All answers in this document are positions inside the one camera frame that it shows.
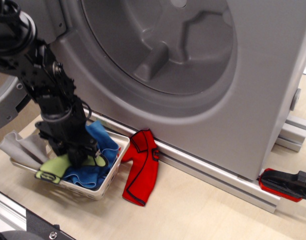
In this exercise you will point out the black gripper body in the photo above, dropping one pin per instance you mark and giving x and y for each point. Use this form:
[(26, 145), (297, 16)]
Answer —
[(69, 128)]

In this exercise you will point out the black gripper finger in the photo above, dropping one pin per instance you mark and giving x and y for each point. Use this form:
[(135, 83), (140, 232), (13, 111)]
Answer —
[(58, 146), (78, 155)]

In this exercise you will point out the light blue cloth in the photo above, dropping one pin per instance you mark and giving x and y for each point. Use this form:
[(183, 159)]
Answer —
[(108, 148)]

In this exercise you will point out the green felt sock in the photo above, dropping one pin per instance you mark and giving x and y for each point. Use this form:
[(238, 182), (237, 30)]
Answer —
[(61, 168)]

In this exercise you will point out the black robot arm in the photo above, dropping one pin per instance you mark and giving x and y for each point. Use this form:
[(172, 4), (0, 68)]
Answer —
[(25, 56)]

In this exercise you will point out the white plastic laundry basket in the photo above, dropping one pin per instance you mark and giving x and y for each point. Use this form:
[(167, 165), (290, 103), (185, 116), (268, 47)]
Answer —
[(123, 143)]

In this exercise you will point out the grey round machine door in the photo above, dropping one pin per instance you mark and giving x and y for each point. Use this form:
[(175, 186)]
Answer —
[(13, 99)]

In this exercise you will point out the grey toy washing machine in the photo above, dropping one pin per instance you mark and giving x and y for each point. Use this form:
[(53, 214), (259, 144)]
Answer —
[(213, 78)]

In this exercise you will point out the grey cloth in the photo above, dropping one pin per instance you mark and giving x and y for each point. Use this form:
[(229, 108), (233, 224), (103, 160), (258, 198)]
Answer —
[(29, 151)]

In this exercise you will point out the red felt shirt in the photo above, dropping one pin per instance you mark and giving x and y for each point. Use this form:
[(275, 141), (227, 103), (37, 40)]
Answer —
[(144, 154)]

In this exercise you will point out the aluminium side profile block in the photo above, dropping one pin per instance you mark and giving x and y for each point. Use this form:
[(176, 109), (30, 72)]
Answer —
[(293, 133)]

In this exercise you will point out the red black clamp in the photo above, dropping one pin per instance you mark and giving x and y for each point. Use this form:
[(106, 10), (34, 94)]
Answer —
[(283, 184)]

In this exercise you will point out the black bracket with screw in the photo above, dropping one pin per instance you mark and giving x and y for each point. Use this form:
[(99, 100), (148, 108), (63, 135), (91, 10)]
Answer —
[(42, 228)]

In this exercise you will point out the aluminium table edge rail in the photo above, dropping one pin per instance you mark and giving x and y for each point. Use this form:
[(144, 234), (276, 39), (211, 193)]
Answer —
[(12, 215)]

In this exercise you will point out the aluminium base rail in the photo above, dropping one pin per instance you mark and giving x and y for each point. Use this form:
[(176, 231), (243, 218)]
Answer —
[(192, 165)]

